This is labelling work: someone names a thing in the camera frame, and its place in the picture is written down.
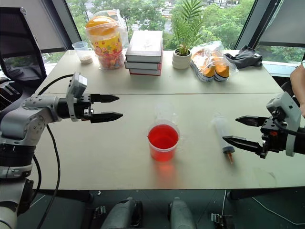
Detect white floor cable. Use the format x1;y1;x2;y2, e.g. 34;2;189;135
221;189;305;225

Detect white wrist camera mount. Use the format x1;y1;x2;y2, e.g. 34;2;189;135
266;92;302;157
65;72;88;122

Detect cup of red liquid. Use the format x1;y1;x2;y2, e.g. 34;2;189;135
146;124;183;163

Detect measuring cup with white grains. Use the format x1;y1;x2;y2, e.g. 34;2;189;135
71;41;94;65

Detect bagged orange shoes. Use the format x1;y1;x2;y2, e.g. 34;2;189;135
190;40;239;83

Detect dark rounded robot leg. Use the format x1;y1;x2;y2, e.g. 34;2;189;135
101;197;144;229
168;197;196;229

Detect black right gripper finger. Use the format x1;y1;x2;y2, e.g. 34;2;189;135
235;115;269;127
222;135;266;158

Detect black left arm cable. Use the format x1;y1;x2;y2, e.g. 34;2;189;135
30;73;74;229

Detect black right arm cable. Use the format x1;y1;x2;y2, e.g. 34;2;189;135
272;117;305;137

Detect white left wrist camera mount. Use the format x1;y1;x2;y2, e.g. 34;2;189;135
65;72;88;122

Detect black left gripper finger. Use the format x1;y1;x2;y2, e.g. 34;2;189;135
90;111;124;124
90;94;120;104

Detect clear plastic syringe orange tip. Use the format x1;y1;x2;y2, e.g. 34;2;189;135
212;114;237;165

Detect white hardcover book red edge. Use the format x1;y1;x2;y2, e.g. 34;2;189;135
128;62;163;77

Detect green plant in white pot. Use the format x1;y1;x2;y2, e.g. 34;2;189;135
170;0;206;70

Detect black office chair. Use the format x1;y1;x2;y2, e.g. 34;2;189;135
0;7;48;112

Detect black chair back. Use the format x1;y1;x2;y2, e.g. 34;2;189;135
280;81;301;107

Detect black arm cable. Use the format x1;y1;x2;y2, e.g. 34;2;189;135
272;117;305;137
30;73;74;229

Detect dark grey cloth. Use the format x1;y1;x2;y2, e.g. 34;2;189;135
224;45;264;70

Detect small clear plastic cup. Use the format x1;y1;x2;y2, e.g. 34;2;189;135
154;102;178;125

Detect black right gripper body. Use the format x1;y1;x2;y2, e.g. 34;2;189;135
259;116;287;159

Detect bagged candy jar orange lid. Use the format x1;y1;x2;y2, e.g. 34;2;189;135
84;9;130;72

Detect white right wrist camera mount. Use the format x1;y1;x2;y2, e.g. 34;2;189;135
266;92;302;157

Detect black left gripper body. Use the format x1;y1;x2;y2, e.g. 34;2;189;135
76;94;94;123

